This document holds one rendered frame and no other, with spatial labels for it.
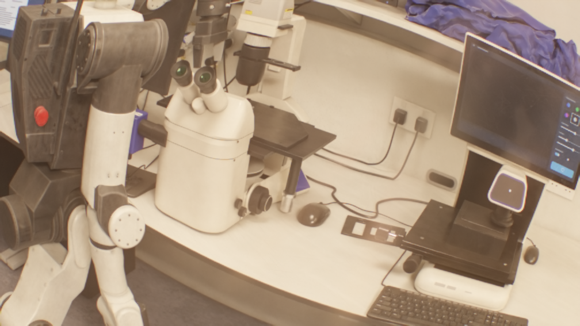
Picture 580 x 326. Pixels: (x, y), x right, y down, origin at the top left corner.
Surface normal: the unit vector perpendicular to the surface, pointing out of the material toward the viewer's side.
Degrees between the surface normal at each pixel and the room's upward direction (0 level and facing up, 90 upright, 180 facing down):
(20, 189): 42
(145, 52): 85
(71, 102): 100
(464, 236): 90
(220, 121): 50
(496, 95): 93
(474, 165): 117
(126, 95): 89
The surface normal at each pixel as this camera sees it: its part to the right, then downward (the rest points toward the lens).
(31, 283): -0.25, -0.47
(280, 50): -0.42, 0.41
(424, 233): 0.21, -0.91
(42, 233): 0.66, 0.70
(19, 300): -0.13, -0.64
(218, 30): 0.92, 0.13
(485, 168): -0.44, 0.64
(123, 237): 0.62, 0.39
